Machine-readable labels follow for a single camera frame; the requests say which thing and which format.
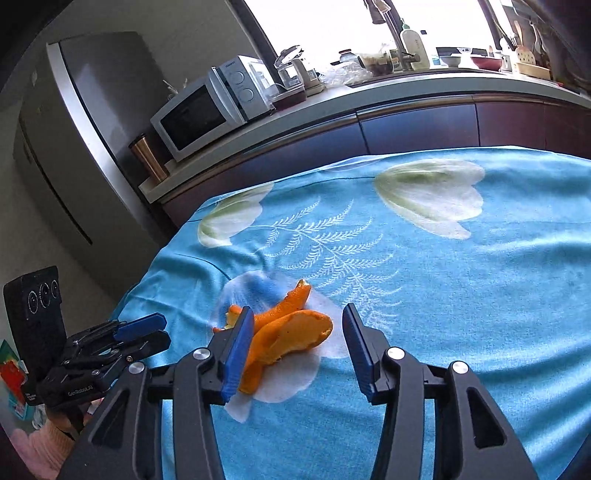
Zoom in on white kitchen counter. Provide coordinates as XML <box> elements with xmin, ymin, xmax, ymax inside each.
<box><xmin>139</xmin><ymin>69</ymin><xmax>591</xmax><ymax>202</ymax></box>

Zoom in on kitchen window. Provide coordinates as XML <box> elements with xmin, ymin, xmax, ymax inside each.
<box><xmin>242</xmin><ymin>0</ymin><xmax>500</xmax><ymax>71</ymax></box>

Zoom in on person's left hand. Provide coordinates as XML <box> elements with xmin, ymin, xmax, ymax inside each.
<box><xmin>46</xmin><ymin>399</ymin><xmax>105</xmax><ymax>437</ymax></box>

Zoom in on steel kitchen faucet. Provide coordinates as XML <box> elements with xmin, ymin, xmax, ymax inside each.
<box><xmin>365</xmin><ymin>0</ymin><xmax>422</xmax><ymax>73</ymax></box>

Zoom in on blue flower-print tablecloth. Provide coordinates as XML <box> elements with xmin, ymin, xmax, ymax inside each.
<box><xmin>108</xmin><ymin>145</ymin><xmax>591</xmax><ymax>480</ymax></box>

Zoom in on grey refrigerator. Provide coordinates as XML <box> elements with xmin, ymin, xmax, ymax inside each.
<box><xmin>13</xmin><ymin>31</ymin><xmax>177</xmax><ymax>301</ymax></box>

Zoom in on copper steel tumbler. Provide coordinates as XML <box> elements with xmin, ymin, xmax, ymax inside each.
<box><xmin>128</xmin><ymin>133</ymin><xmax>170</xmax><ymax>184</ymax></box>

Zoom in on dark red lidded bowl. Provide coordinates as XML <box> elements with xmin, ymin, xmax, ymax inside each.
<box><xmin>270</xmin><ymin>88</ymin><xmax>308</xmax><ymax>110</ymax></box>

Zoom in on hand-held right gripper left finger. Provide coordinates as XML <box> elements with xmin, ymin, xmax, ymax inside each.
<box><xmin>58</xmin><ymin>305</ymin><xmax>256</xmax><ymax>480</ymax></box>

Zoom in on white object on microwave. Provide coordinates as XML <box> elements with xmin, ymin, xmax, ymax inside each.
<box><xmin>161</xmin><ymin>78</ymin><xmax>190</xmax><ymax>100</ymax></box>

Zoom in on clear plastic bag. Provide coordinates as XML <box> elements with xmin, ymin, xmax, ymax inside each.
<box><xmin>318</xmin><ymin>62</ymin><xmax>366</xmax><ymax>86</ymax></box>

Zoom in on brown food container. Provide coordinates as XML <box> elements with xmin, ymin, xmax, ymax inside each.
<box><xmin>358</xmin><ymin>51</ymin><xmax>393</xmax><ymax>77</ymax></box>

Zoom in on person's left forearm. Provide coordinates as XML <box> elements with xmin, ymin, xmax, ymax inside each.
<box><xmin>9</xmin><ymin>418</ymin><xmax>79</xmax><ymax>472</ymax></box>

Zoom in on white bowl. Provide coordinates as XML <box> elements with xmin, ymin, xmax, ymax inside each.
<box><xmin>436</xmin><ymin>46</ymin><xmax>472</xmax><ymax>68</ymax></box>

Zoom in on glass kettle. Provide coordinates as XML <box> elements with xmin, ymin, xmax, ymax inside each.
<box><xmin>273</xmin><ymin>45</ymin><xmax>320</xmax><ymax>94</ymax></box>

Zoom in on white microwave oven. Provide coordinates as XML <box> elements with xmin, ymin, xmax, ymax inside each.
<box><xmin>150</xmin><ymin>55</ymin><xmax>278</xmax><ymax>162</ymax></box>

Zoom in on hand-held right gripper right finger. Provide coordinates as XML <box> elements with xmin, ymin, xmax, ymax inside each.
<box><xmin>342</xmin><ymin>303</ymin><xmax>541</xmax><ymax>480</ymax></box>

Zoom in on brown kitchen base cabinets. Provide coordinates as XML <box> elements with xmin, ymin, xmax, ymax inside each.
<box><xmin>159</xmin><ymin>95</ymin><xmax>591</xmax><ymax>228</ymax></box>

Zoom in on white soap bottle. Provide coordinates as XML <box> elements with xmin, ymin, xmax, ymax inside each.
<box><xmin>399</xmin><ymin>21</ymin><xmax>431</xmax><ymax>70</ymax></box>

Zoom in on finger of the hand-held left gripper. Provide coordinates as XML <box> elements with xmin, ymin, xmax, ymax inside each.
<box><xmin>113</xmin><ymin>312</ymin><xmax>168</xmax><ymax>342</ymax></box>
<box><xmin>117</xmin><ymin>329</ymin><xmax>172</xmax><ymax>367</ymax></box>

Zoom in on orange peel strip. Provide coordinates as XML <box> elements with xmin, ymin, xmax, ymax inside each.
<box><xmin>213</xmin><ymin>279</ymin><xmax>313</xmax><ymax>332</ymax></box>

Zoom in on large orange peel piece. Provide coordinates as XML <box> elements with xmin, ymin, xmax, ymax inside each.
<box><xmin>239</xmin><ymin>310</ymin><xmax>334</xmax><ymax>396</ymax></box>

